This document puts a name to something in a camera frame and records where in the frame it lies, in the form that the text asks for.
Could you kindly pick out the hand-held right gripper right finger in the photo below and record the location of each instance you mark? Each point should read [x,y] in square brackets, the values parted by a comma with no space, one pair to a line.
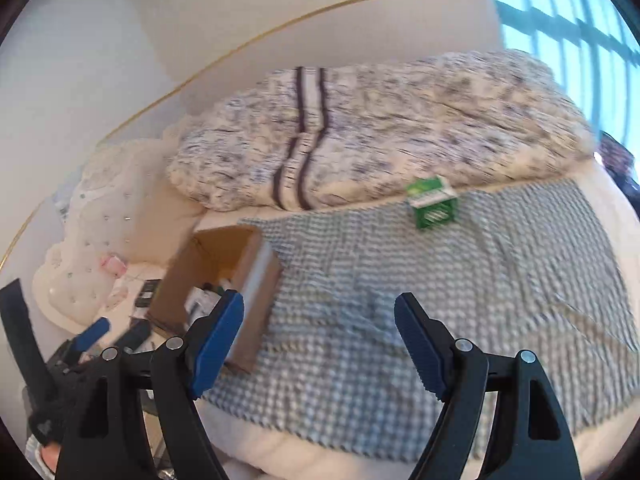
[420,345]

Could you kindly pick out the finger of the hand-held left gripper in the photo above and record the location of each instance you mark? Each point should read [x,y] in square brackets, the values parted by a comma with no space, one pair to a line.
[95,332]
[22,335]

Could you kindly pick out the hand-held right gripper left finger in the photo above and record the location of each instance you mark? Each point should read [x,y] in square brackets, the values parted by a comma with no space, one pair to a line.
[220,340]

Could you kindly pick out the brown cardboard box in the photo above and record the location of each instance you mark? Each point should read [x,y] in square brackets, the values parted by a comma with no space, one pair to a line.
[250,310]

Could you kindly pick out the green box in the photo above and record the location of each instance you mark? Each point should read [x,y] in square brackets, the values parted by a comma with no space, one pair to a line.
[432,210]

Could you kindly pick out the white nightstand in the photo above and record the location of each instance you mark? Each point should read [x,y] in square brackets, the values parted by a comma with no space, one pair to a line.
[131,285]

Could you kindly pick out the black device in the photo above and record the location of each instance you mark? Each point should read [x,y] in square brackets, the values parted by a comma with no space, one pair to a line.
[148,294]

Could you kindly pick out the pink small item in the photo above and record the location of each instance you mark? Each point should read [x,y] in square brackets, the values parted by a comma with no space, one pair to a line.
[114,266]

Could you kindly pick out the blue checkered blanket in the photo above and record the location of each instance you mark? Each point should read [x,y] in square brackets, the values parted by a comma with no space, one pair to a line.
[450,270]

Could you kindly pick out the white tufted headboard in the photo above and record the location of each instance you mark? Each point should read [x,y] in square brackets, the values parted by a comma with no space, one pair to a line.
[85,240]

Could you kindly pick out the beige pillow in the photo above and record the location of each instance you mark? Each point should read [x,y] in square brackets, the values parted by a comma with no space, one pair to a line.
[165,225]

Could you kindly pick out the patterned quilt with dark stripes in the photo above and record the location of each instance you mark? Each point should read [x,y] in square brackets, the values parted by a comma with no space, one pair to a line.
[400,120]

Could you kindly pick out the dark patterned cloth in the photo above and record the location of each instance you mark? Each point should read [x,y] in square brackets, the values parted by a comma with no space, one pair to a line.
[620,160]

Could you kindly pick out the window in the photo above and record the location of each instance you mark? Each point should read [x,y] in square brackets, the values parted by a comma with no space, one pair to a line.
[565,25]

